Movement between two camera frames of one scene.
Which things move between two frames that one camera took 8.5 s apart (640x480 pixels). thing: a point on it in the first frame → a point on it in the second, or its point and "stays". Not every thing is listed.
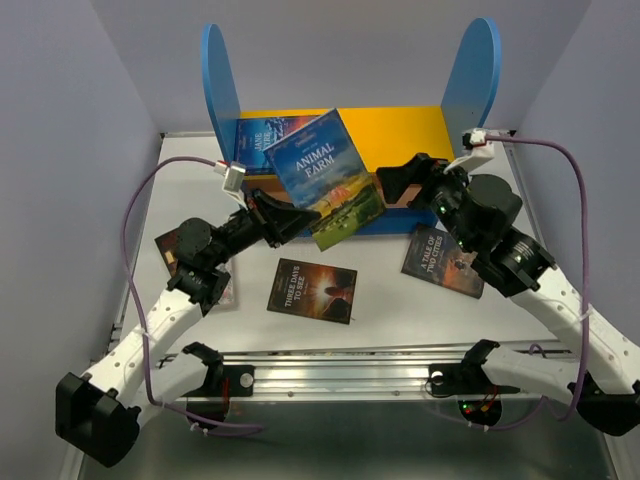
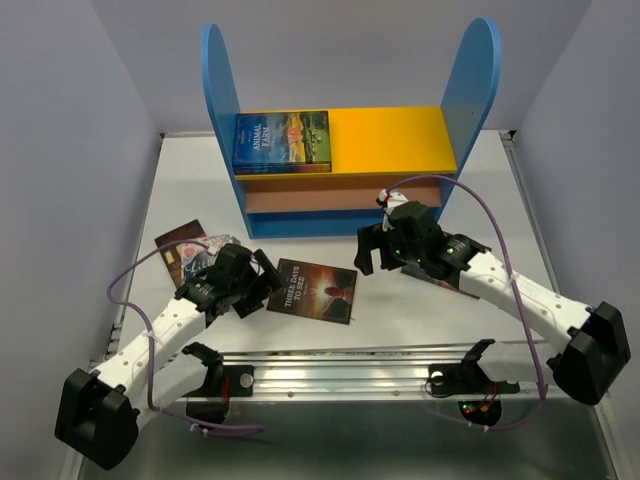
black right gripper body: [443, 192] → [396, 252]
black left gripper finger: [278, 212] → [271, 275]
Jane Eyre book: [256, 134] → [281, 168]
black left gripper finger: [290, 227] → [250, 303]
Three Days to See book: [313, 291] stays
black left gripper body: [240, 231] → [251, 283]
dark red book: [167, 245] stays
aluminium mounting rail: [357, 372] stays
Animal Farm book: [324, 172] → [282, 137]
